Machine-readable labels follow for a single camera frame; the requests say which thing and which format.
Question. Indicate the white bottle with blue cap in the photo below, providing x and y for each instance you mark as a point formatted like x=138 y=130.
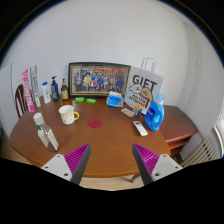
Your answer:
x=46 y=93

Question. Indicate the blue tissue pack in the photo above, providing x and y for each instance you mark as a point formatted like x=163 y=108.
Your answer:
x=115 y=100

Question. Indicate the clear bottle with green label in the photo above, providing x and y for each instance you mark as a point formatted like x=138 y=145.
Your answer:
x=46 y=135

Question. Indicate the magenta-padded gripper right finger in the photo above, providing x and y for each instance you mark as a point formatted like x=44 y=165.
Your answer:
x=148 y=160

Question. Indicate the dark blue pump bottle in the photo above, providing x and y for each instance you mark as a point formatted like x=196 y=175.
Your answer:
x=55 y=90

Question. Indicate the white radiator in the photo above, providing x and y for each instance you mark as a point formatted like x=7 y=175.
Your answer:
x=200 y=153

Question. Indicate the framed group photo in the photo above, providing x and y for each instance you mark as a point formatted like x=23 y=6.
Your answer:
x=99 y=79

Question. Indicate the long pink box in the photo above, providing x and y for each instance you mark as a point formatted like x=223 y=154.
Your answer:
x=28 y=93

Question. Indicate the white flat panel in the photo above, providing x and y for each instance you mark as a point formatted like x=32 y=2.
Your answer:
x=6 y=96

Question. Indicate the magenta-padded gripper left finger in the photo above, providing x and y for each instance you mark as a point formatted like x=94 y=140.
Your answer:
x=75 y=160

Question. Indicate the flat round red coaster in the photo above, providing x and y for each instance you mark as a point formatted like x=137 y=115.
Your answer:
x=95 y=122

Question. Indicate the small patterned packet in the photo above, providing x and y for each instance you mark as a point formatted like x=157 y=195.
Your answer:
x=128 y=112

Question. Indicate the brown wooden chair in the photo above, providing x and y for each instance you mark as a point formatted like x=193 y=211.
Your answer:
x=20 y=100

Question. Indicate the white remote control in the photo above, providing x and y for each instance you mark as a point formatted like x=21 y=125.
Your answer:
x=140 y=128

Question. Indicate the puzzle cube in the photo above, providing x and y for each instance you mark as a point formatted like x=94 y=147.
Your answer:
x=137 y=110

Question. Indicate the small green box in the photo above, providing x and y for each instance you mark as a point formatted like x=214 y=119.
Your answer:
x=91 y=101
x=79 y=99

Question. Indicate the white paper gift bag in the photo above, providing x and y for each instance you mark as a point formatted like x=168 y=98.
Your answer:
x=144 y=86

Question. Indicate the blue detergent bottle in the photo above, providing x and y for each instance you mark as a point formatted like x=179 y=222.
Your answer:
x=154 y=115

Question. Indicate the brown wooden side table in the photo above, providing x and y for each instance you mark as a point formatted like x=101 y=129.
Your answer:
x=178 y=125

